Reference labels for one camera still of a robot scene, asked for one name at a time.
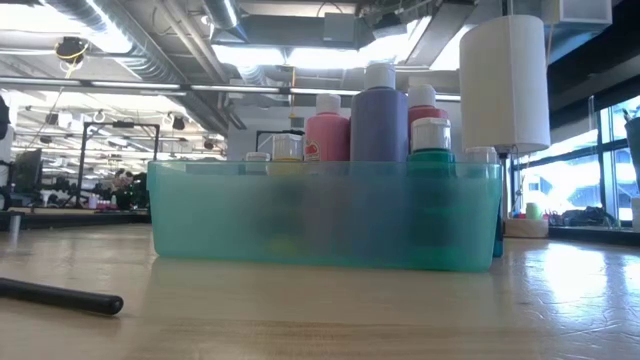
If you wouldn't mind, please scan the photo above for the large pink paint bottle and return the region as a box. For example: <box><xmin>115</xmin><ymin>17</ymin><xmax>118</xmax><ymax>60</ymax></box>
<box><xmin>304</xmin><ymin>93</ymin><xmax>351</xmax><ymax>162</ymax></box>

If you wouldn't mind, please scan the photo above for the small yellow paint bottle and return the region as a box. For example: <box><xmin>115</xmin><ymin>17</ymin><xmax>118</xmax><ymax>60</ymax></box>
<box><xmin>271</xmin><ymin>132</ymin><xmax>305</xmax><ymax>176</ymax></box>

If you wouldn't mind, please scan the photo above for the large purple paint bottle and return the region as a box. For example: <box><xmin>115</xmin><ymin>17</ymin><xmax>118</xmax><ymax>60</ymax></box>
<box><xmin>349</xmin><ymin>62</ymin><xmax>409</xmax><ymax>162</ymax></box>

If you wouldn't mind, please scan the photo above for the small teal green paint bottle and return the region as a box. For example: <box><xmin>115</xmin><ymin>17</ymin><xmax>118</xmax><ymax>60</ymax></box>
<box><xmin>405</xmin><ymin>117</ymin><xmax>457</xmax><ymax>179</ymax></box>

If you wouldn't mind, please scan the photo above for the large red paint bottle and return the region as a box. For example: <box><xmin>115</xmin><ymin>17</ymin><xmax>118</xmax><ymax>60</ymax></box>
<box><xmin>407</xmin><ymin>83</ymin><xmax>450</xmax><ymax>124</ymax></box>

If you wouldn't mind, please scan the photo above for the dark green plastic cup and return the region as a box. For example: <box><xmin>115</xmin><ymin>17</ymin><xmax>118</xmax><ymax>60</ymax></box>
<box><xmin>624</xmin><ymin>116</ymin><xmax>640</xmax><ymax>194</ymax></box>

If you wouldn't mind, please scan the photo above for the translucent teal plastic bin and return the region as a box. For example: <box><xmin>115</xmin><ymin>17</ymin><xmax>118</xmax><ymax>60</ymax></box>
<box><xmin>146</xmin><ymin>158</ymin><xmax>505</xmax><ymax>274</ymax></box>

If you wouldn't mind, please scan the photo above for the person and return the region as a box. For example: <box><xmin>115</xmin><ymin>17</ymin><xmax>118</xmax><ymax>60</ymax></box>
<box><xmin>107</xmin><ymin>169</ymin><xmax>149</xmax><ymax>211</ymax></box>

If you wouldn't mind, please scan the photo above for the table lamp with white shade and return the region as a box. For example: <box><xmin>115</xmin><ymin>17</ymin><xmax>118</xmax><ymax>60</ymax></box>
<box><xmin>458</xmin><ymin>13</ymin><xmax>553</xmax><ymax>240</ymax></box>

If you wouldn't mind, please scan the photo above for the black bag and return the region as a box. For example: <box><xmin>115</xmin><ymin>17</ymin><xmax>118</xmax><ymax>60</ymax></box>
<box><xmin>559</xmin><ymin>205</ymin><xmax>619</xmax><ymax>229</ymax></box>

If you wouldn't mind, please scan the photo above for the black computer monitor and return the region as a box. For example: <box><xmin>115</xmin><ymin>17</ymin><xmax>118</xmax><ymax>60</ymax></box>
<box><xmin>9</xmin><ymin>148</ymin><xmax>44</xmax><ymax>194</ymax></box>

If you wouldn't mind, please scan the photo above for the yellow black cable reel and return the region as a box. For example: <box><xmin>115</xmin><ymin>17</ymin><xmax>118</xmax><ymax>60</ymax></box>
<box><xmin>53</xmin><ymin>35</ymin><xmax>91</xmax><ymax>65</ymax></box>

